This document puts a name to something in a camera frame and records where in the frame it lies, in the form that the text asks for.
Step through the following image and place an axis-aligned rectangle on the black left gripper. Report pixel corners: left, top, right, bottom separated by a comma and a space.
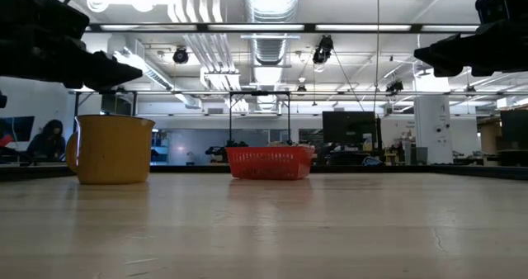
0, 35, 144, 91

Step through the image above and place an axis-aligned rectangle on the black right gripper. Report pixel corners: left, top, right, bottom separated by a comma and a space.
413, 18, 528, 78

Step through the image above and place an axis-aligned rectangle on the yellow ceramic mug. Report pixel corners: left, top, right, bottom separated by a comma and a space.
64, 113, 156, 185

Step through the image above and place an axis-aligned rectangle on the white pillar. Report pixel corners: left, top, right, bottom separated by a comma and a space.
414, 95, 454, 164

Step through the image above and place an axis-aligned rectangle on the wooden cabinet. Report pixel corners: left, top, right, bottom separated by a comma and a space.
477, 116, 502, 156

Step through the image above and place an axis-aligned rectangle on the dark large monitor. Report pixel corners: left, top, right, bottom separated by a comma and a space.
499, 108, 528, 152

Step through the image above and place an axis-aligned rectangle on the person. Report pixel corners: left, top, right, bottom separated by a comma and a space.
26, 119, 67, 161

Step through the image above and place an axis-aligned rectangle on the dark blue screen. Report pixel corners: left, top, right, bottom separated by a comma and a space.
0, 116, 36, 144

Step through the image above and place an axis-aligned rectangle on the black computer monitor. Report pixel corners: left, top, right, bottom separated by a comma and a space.
322, 111, 383, 150

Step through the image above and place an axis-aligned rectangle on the red plastic basket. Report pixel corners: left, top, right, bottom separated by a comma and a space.
225, 144, 314, 180

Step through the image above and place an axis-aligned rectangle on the black metal table frame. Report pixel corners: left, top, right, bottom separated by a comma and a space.
72, 88, 139, 135

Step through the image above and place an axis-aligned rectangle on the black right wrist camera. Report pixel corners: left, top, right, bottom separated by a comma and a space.
474, 0, 528, 24

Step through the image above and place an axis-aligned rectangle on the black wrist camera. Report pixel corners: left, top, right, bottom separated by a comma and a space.
474, 0, 528, 24
0, 0, 91, 40

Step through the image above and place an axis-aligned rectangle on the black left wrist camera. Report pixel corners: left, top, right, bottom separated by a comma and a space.
0, 0, 91, 40

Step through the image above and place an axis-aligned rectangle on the thin hanging cable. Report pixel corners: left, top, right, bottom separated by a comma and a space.
375, 0, 380, 111

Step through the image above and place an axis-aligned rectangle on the black table edge rail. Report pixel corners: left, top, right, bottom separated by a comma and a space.
0, 162, 528, 182

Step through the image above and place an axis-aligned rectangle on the black metal stand frame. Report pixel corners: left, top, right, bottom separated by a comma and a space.
229, 90, 291, 147

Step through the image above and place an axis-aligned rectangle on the black overhead frame bar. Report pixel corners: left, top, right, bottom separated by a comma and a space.
84, 21, 482, 34

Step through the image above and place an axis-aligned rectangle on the silver ceiling duct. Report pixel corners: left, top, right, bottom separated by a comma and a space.
243, 0, 301, 65

